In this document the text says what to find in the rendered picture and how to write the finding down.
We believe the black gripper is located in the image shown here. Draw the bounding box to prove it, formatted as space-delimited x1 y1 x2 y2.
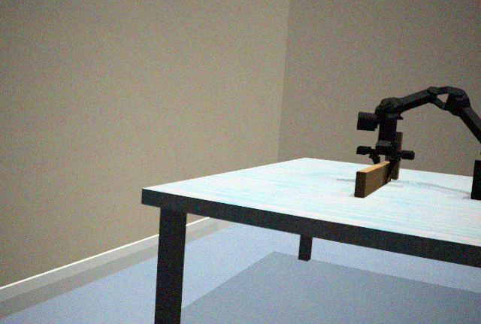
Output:
356 132 415 179

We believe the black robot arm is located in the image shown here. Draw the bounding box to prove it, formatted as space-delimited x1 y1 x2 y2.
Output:
357 86 481 156

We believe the wooden board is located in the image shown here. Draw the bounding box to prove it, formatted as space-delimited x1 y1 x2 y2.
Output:
354 161 392 198

